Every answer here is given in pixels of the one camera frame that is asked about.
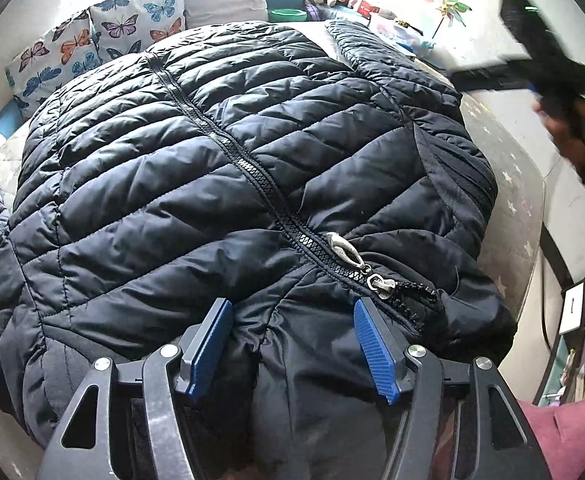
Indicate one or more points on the person right hand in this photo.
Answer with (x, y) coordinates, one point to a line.
(568, 137)

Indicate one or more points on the pink sleeved right forearm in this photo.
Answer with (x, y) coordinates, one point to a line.
(560, 431)

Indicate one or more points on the left butterfly pillow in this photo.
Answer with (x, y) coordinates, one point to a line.
(60, 55)

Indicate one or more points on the grey star quilted mattress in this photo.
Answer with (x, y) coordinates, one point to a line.
(510, 185)

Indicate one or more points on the paper pinwheel on wall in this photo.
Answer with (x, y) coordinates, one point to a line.
(451, 11)

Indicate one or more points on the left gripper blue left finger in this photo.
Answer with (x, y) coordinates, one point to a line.
(176, 377)

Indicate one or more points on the green plastic bowl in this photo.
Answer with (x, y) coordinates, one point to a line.
(287, 15)

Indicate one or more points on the blue sofa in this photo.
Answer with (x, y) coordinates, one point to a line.
(10, 115)

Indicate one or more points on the black puffer down jacket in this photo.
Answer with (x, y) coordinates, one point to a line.
(232, 219)

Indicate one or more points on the butterfly pillow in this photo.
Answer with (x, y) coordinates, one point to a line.
(130, 26)
(60, 55)

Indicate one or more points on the clear toy storage bag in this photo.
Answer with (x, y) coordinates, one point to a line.
(400, 34)

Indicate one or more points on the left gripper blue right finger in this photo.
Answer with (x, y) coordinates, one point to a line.
(410, 379)

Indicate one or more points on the right butterfly pillow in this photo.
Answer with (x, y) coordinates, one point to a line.
(130, 26)

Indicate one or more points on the red toy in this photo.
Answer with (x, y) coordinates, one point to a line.
(366, 9)

